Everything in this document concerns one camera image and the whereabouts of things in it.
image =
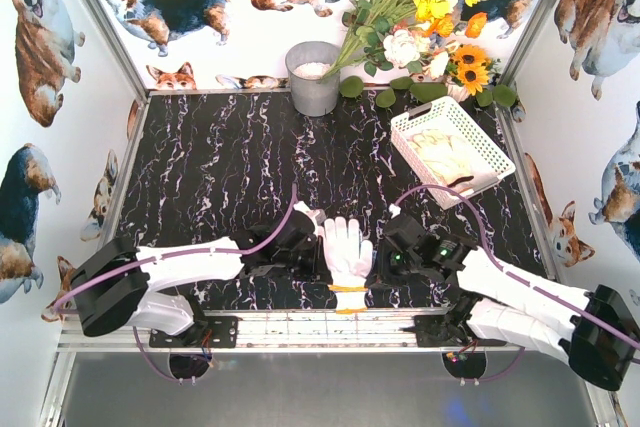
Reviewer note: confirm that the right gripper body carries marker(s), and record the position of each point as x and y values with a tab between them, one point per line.
382	259

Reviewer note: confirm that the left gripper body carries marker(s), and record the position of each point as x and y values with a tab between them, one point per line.
310	257

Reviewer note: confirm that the blue dotted glove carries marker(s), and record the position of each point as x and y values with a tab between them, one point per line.
348	256
350	301

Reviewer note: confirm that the cream rubber glove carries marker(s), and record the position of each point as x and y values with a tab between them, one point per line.
445	155

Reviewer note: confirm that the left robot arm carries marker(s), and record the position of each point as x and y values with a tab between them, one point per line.
125	285

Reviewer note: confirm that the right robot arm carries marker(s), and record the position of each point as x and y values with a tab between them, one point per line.
486	299

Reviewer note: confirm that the white plastic storage basket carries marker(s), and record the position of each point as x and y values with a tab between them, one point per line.
489	164

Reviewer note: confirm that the grey metal bucket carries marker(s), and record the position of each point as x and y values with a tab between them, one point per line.
314	85

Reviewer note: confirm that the artificial flower bouquet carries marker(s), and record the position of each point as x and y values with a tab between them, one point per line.
432	40

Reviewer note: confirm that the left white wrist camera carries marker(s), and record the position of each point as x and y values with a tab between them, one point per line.
317	216

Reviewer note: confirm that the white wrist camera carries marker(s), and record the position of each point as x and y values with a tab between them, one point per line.
317	216
394	210

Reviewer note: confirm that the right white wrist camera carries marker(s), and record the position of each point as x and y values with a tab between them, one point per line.
394	210

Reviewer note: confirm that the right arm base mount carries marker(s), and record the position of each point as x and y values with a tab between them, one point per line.
438	331

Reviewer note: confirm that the aluminium front rail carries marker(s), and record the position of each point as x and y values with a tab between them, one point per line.
375	330

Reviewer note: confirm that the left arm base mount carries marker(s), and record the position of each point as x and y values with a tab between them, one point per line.
212	331

